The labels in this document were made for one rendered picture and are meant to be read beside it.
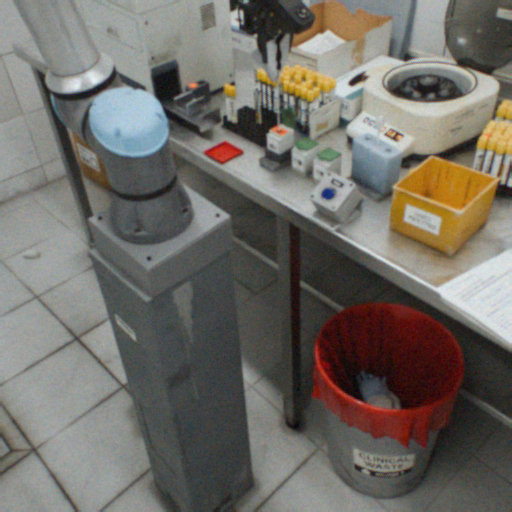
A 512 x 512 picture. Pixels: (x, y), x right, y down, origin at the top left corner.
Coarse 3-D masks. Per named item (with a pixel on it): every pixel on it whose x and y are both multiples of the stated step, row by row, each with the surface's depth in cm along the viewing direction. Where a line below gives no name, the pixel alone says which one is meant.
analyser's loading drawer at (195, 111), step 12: (168, 96) 157; (180, 96) 150; (192, 96) 153; (168, 108) 153; (180, 108) 150; (192, 108) 148; (204, 108) 151; (216, 108) 147; (192, 120) 147; (204, 120) 145; (216, 120) 148
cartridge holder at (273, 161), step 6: (264, 150) 136; (270, 150) 135; (288, 150) 135; (264, 156) 137; (270, 156) 136; (276, 156) 134; (282, 156) 134; (288, 156) 136; (264, 162) 136; (270, 162) 135; (276, 162) 135; (282, 162) 135; (288, 162) 136; (270, 168) 135; (276, 168) 134
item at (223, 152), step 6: (216, 144) 144; (222, 144) 145; (228, 144) 144; (210, 150) 143; (216, 150) 143; (222, 150) 143; (228, 150) 143; (234, 150) 143; (240, 150) 141; (210, 156) 141; (216, 156) 141; (222, 156) 141; (228, 156) 141; (234, 156) 140; (222, 162) 138
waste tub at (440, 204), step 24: (432, 168) 119; (456, 168) 115; (408, 192) 109; (432, 192) 122; (456, 192) 118; (480, 192) 114; (408, 216) 112; (432, 216) 108; (456, 216) 105; (480, 216) 112; (432, 240) 111; (456, 240) 108
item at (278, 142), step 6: (282, 126) 135; (270, 132) 134; (276, 132) 133; (282, 132) 133; (288, 132) 133; (270, 138) 134; (276, 138) 132; (282, 138) 132; (288, 138) 133; (270, 144) 135; (276, 144) 133; (282, 144) 133; (288, 144) 134; (276, 150) 134; (282, 150) 134
